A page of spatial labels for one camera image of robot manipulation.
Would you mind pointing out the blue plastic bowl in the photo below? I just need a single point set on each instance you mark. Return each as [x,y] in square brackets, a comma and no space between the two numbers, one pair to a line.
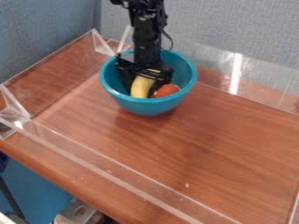
[185,78]

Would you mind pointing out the red and white toy mushroom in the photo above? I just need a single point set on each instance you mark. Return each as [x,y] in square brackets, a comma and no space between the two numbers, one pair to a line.
[166,90]

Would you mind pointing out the grey metal bracket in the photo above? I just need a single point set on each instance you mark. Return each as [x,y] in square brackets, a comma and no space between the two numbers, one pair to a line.
[79,213]

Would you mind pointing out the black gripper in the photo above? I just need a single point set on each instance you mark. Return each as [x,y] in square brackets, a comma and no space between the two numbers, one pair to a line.
[149,20]

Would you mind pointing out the clear acrylic barrier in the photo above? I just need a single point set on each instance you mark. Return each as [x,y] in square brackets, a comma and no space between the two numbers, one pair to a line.
[217,162]

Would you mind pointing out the yellow toy banana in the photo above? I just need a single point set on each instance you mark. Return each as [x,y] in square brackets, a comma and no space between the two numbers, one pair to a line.
[143,82]

